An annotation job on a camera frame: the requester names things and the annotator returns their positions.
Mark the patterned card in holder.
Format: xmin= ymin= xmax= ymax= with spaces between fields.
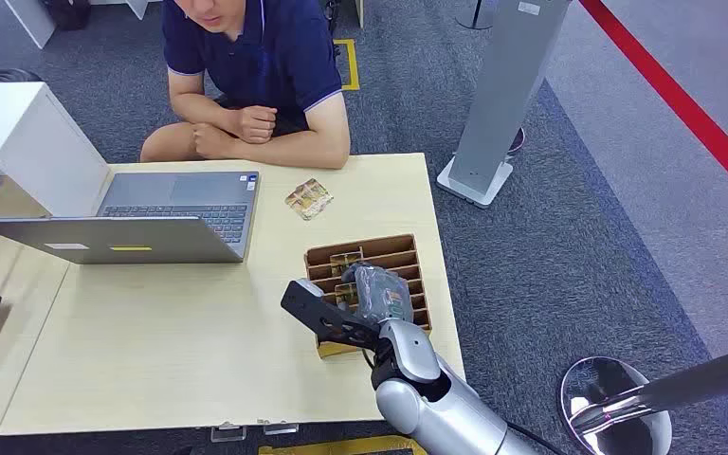
xmin=335 ymin=282 xmax=359 ymax=313
xmin=329 ymin=250 xmax=365 ymax=278

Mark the white furniture panel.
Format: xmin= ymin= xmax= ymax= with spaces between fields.
xmin=4 ymin=0 xmax=58 ymax=51

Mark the dark stanchion base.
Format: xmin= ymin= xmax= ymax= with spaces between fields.
xmin=455 ymin=0 xmax=498 ymax=32

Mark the chrome stanchion base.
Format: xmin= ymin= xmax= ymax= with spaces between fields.
xmin=558 ymin=355 xmax=674 ymax=455

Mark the brown cardboard card holder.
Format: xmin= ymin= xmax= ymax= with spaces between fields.
xmin=303 ymin=233 xmax=433 ymax=360

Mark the person's left hand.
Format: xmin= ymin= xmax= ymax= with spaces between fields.
xmin=191 ymin=122 xmax=234 ymax=161

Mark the yellow floor tape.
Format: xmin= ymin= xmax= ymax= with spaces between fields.
xmin=257 ymin=434 xmax=428 ymax=455

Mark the metal table clamp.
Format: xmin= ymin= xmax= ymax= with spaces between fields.
xmin=209 ymin=422 xmax=247 ymax=445
xmin=256 ymin=418 xmax=300 ymax=437

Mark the red barrier belt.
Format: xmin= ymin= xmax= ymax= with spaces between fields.
xmin=578 ymin=0 xmax=728 ymax=215

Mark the white box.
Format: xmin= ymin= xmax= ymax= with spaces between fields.
xmin=0 ymin=82 xmax=113 ymax=220

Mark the black cable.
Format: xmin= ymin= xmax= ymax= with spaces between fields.
xmin=504 ymin=421 xmax=568 ymax=455

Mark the grey laptop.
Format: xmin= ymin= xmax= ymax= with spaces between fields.
xmin=0 ymin=171 xmax=262 ymax=265

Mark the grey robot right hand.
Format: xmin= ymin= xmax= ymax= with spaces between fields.
xmin=342 ymin=263 xmax=415 ymax=327

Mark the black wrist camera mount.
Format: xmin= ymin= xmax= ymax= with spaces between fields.
xmin=280 ymin=279 xmax=382 ymax=352

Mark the person's right hand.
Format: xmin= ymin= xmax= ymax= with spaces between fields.
xmin=237 ymin=105 xmax=279 ymax=145

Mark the person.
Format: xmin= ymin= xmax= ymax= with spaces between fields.
xmin=139 ymin=0 xmax=352 ymax=172

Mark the chrome stanchion post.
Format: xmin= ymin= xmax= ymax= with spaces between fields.
xmin=569 ymin=341 xmax=728 ymax=436

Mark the grey pillar with white base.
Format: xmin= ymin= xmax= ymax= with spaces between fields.
xmin=436 ymin=0 xmax=573 ymax=210

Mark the black bag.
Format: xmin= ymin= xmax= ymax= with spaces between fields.
xmin=40 ymin=0 xmax=93 ymax=32

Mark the patterned card stack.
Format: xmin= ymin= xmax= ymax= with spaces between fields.
xmin=284 ymin=178 xmax=335 ymax=222

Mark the black round object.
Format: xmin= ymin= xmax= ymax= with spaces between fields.
xmin=0 ymin=67 xmax=45 ymax=84

